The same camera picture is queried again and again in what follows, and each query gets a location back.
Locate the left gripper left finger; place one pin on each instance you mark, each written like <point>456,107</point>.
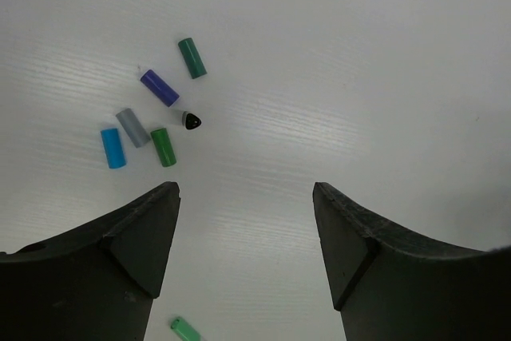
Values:
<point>97,281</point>

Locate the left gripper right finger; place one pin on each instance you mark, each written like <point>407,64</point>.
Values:
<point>390,283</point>

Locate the light green capped pen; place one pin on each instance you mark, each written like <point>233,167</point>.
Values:
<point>184,330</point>

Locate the blue pen cap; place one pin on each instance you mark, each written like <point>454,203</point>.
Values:
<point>112,145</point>

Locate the grey pen cap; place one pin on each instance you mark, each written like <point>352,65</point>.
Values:
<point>133,127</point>

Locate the black pen cap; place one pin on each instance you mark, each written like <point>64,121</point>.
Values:
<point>185,118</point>

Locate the purple pen cap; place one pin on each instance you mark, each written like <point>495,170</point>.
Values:
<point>160,88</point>

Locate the dark green pen cap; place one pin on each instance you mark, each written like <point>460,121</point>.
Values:
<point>192,58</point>

